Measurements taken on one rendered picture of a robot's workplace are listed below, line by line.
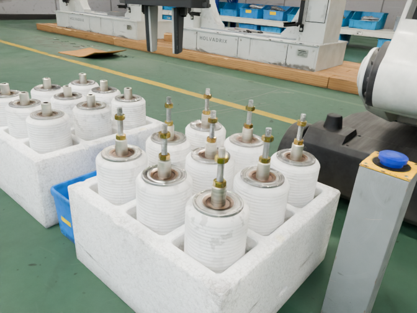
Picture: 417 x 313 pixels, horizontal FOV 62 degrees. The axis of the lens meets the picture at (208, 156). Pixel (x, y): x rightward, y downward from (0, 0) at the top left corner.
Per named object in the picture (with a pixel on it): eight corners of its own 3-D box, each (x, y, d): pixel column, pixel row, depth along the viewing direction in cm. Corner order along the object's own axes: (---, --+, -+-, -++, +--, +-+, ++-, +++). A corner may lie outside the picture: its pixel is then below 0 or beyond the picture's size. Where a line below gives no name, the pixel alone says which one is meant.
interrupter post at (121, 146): (115, 153, 66) (114, 136, 65) (128, 151, 67) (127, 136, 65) (115, 158, 64) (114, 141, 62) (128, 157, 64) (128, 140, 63)
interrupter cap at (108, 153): (101, 148, 68) (100, 145, 67) (140, 146, 69) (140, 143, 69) (100, 165, 61) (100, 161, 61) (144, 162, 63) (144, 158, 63)
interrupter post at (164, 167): (165, 181, 57) (165, 163, 55) (154, 177, 58) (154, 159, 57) (174, 176, 59) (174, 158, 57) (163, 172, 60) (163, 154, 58)
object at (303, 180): (294, 219, 80) (308, 148, 73) (312, 246, 72) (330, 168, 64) (254, 222, 79) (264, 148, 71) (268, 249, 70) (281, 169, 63)
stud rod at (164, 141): (161, 168, 57) (160, 125, 54) (162, 165, 58) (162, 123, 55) (166, 168, 57) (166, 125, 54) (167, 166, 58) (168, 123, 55)
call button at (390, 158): (380, 158, 55) (384, 146, 54) (408, 167, 52) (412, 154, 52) (372, 166, 52) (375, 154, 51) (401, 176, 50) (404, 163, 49)
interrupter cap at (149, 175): (167, 193, 54) (167, 189, 53) (131, 178, 57) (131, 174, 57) (195, 175, 59) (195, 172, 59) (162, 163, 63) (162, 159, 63)
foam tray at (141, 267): (199, 194, 102) (202, 136, 94) (324, 259, 79) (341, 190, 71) (76, 258, 75) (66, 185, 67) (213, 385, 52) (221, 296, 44)
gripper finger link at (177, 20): (171, 54, 48) (171, 5, 46) (177, 51, 51) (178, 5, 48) (182, 55, 48) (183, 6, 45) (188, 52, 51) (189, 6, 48)
